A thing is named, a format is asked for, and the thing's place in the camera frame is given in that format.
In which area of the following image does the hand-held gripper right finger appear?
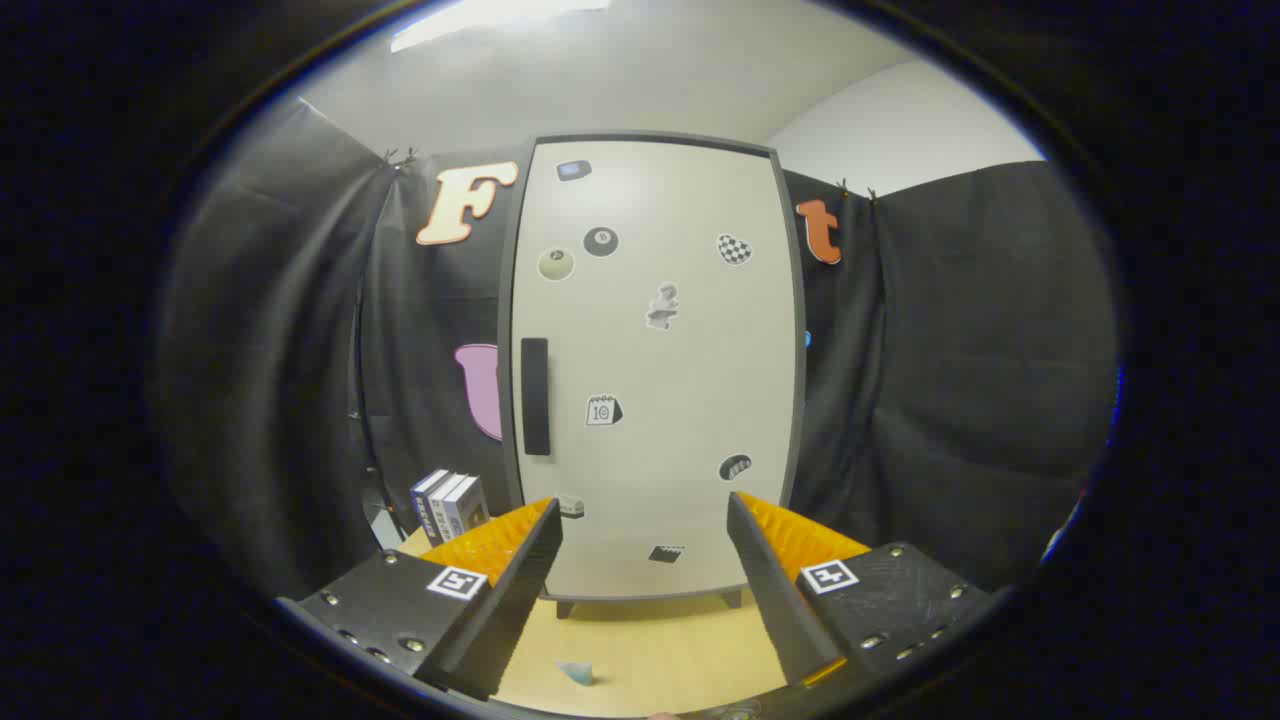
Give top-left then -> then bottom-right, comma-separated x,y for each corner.
727,490 -> 991,689

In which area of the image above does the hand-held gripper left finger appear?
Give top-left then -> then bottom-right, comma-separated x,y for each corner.
275,497 -> 564,701

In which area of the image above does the black door handle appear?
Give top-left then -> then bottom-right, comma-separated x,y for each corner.
521,338 -> 552,457

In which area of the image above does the white cabinet door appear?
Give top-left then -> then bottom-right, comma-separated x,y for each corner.
510,140 -> 798,601

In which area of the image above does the white book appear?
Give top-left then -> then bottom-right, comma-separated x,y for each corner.
430,472 -> 469,541

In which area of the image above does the black backdrop stand pole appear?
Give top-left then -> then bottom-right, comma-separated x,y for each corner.
350,290 -> 396,541

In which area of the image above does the grey cabinet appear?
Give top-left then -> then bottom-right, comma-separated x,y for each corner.
497,132 -> 809,619

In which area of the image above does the black backdrop cloth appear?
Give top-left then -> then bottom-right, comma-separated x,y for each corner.
160,100 -> 1119,601

